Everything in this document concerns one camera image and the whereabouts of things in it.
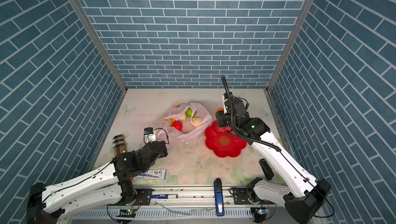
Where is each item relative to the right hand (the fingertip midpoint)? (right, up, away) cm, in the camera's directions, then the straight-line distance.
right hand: (221, 113), depth 73 cm
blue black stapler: (-1, -41, -5) cm, 41 cm away
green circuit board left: (-45, -47, -1) cm, 65 cm away
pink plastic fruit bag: (-20, -7, +29) cm, 36 cm away
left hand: (-25, -16, +3) cm, 30 cm away
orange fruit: (0, +2, -1) cm, 3 cm away
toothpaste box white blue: (-36, -32, +6) cm, 48 cm away
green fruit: (-18, -1, +26) cm, 32 cm away
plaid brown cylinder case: (-58, -19, +15) cm, 63 cm away
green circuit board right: (+19, -45, -2) cm, 49 cm away
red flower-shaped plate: (+3, -19, +20) cm, 28 cm away
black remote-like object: (+25, -31, +6) cm, 40 cm away
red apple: (-25, -8, +20) cm, 33 cm away
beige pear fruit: (-13, -6, +24) cm, 28 cm away
